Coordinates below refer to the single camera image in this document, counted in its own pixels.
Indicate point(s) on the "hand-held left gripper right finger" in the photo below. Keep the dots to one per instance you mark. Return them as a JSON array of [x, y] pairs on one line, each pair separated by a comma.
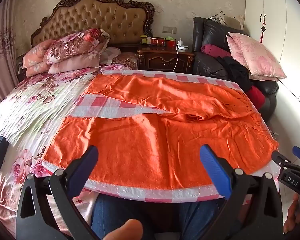
[[215, 170]]

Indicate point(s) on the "white wall socket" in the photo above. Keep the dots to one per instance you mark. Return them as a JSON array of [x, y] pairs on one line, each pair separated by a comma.
[[169, 29]]

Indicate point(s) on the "folded floral quilt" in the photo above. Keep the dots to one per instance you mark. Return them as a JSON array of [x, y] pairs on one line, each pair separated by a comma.
[[72, 45]]

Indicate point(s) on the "maroon cloth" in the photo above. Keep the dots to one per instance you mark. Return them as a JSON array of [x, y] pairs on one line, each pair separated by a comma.
[[215, 50]]

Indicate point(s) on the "yellow green jar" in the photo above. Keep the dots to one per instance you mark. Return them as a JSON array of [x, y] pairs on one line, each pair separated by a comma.
[[143, 40]]

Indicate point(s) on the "tufted carved wooden headboard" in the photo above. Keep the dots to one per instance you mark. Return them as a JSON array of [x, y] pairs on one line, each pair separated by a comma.
[[102, 17]]

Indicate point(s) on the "dark wooden nightstand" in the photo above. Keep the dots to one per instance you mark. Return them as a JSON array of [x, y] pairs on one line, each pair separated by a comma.
[[165, 58]]

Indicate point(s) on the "red cloth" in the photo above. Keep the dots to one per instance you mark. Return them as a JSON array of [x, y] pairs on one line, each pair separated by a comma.
[[256, 97]]

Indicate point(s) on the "person's right hand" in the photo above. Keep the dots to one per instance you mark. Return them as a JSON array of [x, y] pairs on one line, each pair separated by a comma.
[[291, 212]]

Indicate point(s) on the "pink curtain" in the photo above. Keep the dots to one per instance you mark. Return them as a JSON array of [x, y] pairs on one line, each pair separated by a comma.
[[2, 62]]

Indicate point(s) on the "floral bedsheet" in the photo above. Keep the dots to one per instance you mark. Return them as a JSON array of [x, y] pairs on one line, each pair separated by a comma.
[[40, 105]]

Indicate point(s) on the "black leather armchair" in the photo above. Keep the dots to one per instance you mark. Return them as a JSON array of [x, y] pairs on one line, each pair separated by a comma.
[[210, 65]]

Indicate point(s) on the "pink white checked cloth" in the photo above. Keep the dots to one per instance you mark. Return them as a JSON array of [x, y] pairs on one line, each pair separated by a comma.
[[100, 105]]

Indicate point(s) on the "pink pillow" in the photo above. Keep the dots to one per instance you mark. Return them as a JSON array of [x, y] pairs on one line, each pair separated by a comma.
[[75, 63], [37, 69], [36, 53]]

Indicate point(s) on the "pink floral cushion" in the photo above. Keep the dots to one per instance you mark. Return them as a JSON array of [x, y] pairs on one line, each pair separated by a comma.
[[257, 57]]

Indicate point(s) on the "person's left hand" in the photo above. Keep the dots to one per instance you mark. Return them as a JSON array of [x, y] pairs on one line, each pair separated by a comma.
[[123, 231]]

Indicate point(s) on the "red box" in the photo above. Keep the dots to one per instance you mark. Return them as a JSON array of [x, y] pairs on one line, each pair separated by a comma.
[[158, 41]]

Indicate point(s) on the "red patterned pillow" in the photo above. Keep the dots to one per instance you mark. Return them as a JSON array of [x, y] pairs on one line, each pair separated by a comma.
[[126, 60]]

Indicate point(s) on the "white charger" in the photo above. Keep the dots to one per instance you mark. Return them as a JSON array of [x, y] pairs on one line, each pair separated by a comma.
[[182, 45]]

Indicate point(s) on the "grey white pillow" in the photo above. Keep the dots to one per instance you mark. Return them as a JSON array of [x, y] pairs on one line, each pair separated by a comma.
[[110, 54]]

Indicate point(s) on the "orange pants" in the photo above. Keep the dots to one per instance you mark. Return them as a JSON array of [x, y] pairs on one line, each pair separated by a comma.
[[165, 135]]

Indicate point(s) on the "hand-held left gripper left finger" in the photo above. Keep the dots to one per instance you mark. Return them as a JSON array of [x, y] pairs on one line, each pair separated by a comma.
[[86, 165]]

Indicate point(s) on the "red tassel ornament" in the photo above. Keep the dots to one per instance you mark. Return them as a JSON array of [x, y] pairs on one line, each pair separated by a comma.
[[262, 33]]

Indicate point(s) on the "black clothing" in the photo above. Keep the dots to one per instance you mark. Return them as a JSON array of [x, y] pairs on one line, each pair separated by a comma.
[[236, 72]]

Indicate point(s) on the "white wardrobe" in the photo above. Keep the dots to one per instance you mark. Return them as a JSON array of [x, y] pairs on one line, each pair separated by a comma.
[[285, 42]]

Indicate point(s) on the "person's legs in blue jeans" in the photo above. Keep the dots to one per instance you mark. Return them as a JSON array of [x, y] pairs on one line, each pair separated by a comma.
[[110, 212]]

